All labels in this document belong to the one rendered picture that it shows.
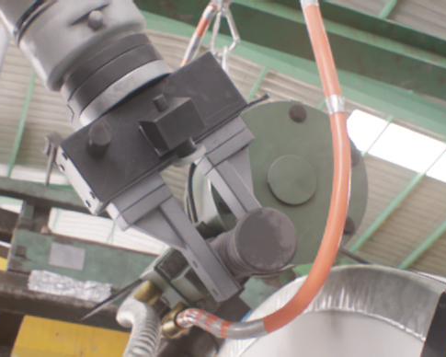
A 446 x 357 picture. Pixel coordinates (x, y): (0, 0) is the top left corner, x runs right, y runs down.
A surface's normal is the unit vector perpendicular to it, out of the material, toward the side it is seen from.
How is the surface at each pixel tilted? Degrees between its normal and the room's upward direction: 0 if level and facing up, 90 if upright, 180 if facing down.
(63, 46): 136
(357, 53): 180
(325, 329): 90
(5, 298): 180
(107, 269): 90
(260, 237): 115
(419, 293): 90
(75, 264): 90
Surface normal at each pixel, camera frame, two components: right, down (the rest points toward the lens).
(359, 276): -0.95, -0.21
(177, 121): 0.46, 0.09
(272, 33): 0.00, 0.77
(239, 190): 0.26, -0.22
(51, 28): -0.27, 0.15
